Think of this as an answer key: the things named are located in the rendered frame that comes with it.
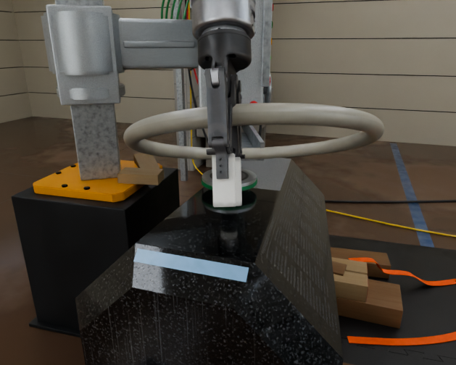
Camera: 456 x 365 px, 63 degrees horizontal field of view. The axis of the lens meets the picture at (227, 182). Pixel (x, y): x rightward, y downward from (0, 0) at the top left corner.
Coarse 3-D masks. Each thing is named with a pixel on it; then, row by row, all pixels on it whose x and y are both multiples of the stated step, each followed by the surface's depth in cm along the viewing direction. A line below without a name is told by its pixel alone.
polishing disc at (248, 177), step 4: (204, 172) 150; (208, 172) 150; (244, 172) 150; (248, 172) 150; (252, 172) 150; (204, 176) 146; (208, 176) 146; (244, 176) 146; (248, 176) 146; (252, 176) 146; (256, 176) 146; (204, 180) 142; (208, 180) 141; (244, 180) 141; (248, 180) 141; (252, 180) 141; (208, 184) 140; (244, 184) 138; (248, 184) 139
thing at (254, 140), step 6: (246, 126) 125; (252, 126) 118; (246, 132) 126; (252, 132) 110; (246, 138) 121; (252, 138) 111; (258, 138) 100; (246, 144) 113; (252, 144) 111; (258, 144) 99; (264, 144) 96
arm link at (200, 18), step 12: (192, 0) 51; (204, 0) 49; (216, 0) 48; (228, 0) 48; (240, 0) 49; (252, 0) 51; (192, 12) 52; (204, 12) 49; (216, 12) 48; (228, 12) 48; (240, 12) 49; (252, 12) 51; (192, 24) 52; (204, 24) 49; (216, 24) 49; (228, 24) 49; (240, 24) 49; (252, 24) 50; (252, 36) 53
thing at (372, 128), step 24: (144, 120) 58; (168, 120) 54; (192, 120) 52; (240, 120) 51; (264, 120) 51; (288, 120) 51; (312, 120) 52; (336, 120) 53; (360, 120) 55; (144, 144) 76; (168, 144) 88; (312, 144) 90; (336, 144) 83; (360, 144) 76
